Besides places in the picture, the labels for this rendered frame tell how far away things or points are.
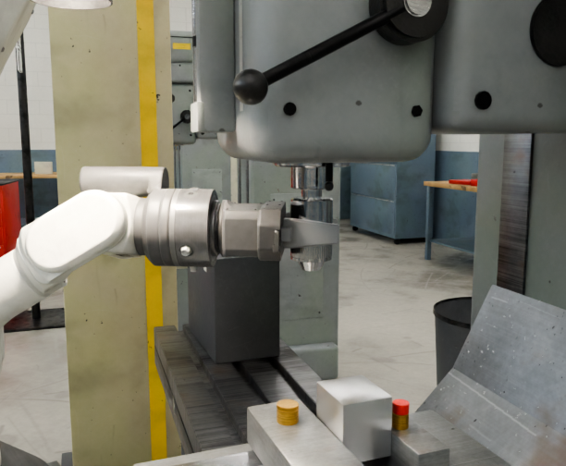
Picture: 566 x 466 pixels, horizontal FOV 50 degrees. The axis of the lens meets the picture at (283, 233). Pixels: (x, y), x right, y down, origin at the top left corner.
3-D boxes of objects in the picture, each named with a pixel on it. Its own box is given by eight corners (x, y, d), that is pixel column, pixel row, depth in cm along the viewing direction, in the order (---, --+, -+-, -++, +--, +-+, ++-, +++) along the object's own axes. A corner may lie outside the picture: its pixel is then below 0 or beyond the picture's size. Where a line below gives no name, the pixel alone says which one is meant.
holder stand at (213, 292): (215, 364, 106) (213, 251, 103) (188, 328, 126) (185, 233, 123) (280, 356, 110) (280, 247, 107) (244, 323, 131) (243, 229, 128)
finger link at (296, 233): (338, 248, 67) (281, 247, 67) (338, 218, 66) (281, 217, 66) (338, 251, 65) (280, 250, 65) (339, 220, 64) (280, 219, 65)
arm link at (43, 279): (132, 228, 64) (20, 296, 64) (154, 239, 73) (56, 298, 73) (103, 177, 65) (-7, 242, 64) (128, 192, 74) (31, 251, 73)
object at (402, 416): (397, 431, 58) (398, 406, 58) (388, 424, 60) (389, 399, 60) (412, 428, 59) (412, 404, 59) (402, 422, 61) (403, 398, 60)
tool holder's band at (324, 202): (323, 203, 71) (323, 195, 71) (339, 207, 67) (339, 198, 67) (284, 204, 70) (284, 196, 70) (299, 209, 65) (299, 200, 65)
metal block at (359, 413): (342, 466, 57) (343, 405, 56) (315, 437, 62) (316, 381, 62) (390, 456, 59) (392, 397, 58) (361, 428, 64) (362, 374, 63)
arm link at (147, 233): (168, 263, 65) (62, 261, 65) (189, 269, 75) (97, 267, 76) (173, 157, 66) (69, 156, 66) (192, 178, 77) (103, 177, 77)
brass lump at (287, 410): (281, 427, 59) (281, 410, 59) (273, 418, 61) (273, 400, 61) (301, 423, 60) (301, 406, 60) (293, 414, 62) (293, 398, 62)
